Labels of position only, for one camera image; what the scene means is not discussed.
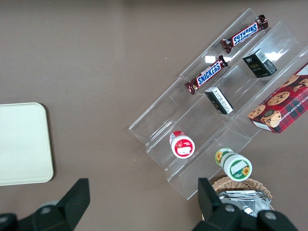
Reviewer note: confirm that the red tartan cookie box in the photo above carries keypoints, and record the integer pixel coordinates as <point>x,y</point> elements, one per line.
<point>284,103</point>

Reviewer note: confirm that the Snickers chocolate bar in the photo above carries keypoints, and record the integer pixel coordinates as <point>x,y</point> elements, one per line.
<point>208,74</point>
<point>244,33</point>

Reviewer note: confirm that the green sunflower jar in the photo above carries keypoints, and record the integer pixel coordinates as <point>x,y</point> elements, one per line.
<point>235,167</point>

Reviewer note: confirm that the beige plastic tray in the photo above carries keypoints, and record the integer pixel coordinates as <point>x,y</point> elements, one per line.
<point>21,144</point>

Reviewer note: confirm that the light wicker basket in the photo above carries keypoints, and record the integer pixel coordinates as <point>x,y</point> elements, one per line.
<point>240,183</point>

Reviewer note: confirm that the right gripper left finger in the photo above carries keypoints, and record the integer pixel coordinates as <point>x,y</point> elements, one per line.
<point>69,207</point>

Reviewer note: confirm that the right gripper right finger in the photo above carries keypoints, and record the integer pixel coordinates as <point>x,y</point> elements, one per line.
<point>211,211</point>

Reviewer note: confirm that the clear acrylic stepped stand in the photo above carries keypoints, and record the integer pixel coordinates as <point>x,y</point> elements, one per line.
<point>168,113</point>

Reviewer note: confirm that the red lid jar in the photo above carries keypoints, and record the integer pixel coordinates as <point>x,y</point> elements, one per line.
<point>182,146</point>

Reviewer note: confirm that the small black box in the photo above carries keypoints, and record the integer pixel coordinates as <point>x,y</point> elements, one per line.
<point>258,65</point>
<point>220,101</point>

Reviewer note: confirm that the silver foil packet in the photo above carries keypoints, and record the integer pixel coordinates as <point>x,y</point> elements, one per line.
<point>250,202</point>

